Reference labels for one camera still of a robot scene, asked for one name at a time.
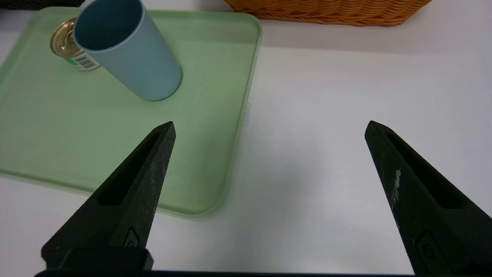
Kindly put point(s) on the light blue plastic cup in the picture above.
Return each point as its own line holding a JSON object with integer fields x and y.
{"x": 134, "y": 61}

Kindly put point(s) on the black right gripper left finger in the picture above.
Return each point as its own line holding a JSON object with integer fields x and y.
{"x": 115, "y": 215}

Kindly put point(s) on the light green plastic tray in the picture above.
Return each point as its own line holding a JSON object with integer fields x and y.
{"x": 57, "y": 127}

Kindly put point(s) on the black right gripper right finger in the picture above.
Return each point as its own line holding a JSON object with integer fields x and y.
{"x": 430, "y": 223}

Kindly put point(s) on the orange wicker basket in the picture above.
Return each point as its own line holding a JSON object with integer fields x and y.
{"x": 330, "y": 11}

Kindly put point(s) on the clear tape piece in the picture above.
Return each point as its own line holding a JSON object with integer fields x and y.
{"x": 247, "y": 114}

